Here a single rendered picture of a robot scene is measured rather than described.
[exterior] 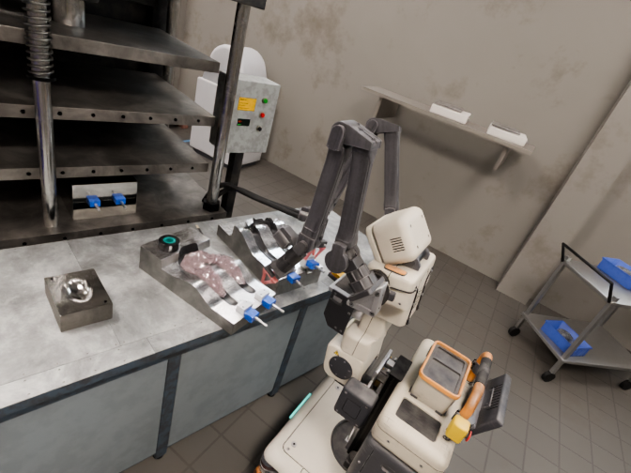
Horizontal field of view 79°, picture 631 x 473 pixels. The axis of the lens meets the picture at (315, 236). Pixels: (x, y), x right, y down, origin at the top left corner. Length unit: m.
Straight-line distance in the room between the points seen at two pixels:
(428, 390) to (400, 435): 0.18
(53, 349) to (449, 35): 3.98
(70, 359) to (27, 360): 0.11
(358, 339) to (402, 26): 3.58
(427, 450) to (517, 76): 3.46
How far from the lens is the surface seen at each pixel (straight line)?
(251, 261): 1.75
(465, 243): 4.49
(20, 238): 1.93
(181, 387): 1.72
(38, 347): 1.44
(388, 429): 1.42
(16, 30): 1.77
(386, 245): 1.26
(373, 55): 4.58
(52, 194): 1.91
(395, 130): 1.53
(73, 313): 1.43
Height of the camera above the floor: 1.85
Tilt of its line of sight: 29 degrees down
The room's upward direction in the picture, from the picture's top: 18 degrees clockwise
